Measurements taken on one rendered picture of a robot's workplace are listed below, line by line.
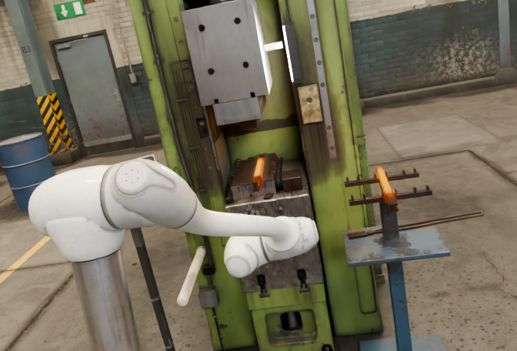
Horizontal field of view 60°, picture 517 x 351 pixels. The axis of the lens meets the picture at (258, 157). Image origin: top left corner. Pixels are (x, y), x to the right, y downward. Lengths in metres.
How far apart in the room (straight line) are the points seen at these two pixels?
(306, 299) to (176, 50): 1.30
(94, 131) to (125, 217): 7.95
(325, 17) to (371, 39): 5.88
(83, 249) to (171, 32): 1.35
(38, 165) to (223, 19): 4.77
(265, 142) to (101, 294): 1.64
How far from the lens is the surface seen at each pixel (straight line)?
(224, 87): 1.94
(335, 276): 2.41
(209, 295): 2.43
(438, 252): 1.93
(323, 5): 2.06
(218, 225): 1.10
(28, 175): 6.39
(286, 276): 2.16
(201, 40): 1.94
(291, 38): 2.01
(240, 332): 2.61
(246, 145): 2.48
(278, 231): 1.23
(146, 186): 0.83
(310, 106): 2.06
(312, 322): 2.37
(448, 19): 8.22
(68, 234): 0.96
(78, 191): 0.93
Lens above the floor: 1.63
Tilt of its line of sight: 15 degrees down
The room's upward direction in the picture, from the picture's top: 11 degrees counter-clockwise
